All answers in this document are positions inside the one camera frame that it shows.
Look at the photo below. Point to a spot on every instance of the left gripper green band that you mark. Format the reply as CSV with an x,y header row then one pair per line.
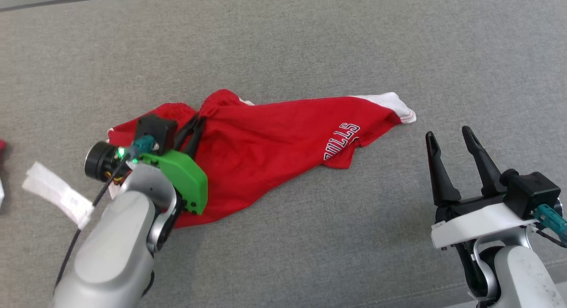
x,y
188,179

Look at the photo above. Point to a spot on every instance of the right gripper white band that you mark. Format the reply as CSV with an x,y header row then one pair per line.
x,y
478,219

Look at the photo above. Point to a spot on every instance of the red basketball jersey white trim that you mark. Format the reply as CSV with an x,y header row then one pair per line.
x,y
266,139

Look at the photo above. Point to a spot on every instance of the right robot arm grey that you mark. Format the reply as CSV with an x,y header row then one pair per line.
x,y
518,272

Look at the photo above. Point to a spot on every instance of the small red cloth piece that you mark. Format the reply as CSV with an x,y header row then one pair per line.
x,y
2,150

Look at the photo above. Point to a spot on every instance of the small white cloth piece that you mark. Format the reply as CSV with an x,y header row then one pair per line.
x,y
1,193

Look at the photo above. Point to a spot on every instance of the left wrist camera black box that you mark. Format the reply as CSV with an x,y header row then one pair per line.
x,y
155,127

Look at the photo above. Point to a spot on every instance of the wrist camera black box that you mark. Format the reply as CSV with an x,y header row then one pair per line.
x,y
155,127
529,190

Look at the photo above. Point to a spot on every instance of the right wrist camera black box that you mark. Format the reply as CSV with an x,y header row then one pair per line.
x,y
529,190

